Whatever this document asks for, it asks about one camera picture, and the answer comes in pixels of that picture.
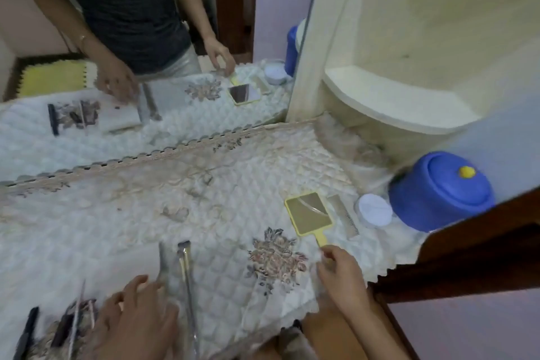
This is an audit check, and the small black grooming tool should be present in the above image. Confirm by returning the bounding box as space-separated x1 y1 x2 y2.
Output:
51 312 77 348

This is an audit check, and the silver metal comb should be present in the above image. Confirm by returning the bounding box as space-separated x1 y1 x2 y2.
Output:
327 194 360 240

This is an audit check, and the dark wooden furniture frame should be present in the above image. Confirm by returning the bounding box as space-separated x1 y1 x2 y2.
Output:
373 190 540 305

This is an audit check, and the yellow hand mirror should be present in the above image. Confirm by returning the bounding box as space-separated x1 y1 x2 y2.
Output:
284 192 335 265

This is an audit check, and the thin silver metal tool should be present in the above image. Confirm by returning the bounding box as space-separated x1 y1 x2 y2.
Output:
67 281 86 360

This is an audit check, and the large wall mirror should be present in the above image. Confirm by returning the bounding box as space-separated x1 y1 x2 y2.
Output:
0 0 325 186

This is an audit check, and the white round jar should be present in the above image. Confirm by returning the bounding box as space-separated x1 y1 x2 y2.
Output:
354 193 394 230

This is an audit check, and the person's right hand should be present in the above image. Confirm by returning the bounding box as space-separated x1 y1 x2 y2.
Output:
316 245 373 322

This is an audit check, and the person's right forearm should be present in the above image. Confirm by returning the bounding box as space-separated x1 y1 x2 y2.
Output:
337 290 412 360

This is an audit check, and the white quilted floral table cloth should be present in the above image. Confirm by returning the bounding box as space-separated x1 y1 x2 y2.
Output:
0 117 427 360

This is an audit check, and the cream corner shelf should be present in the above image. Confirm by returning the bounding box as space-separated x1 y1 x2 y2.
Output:
323 64 482 135

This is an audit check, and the blue plastic container with lid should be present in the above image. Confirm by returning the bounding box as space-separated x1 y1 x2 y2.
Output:
388 151 496 233

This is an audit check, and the person's left hand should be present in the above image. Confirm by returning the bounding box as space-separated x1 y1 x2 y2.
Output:
84 274 181 360

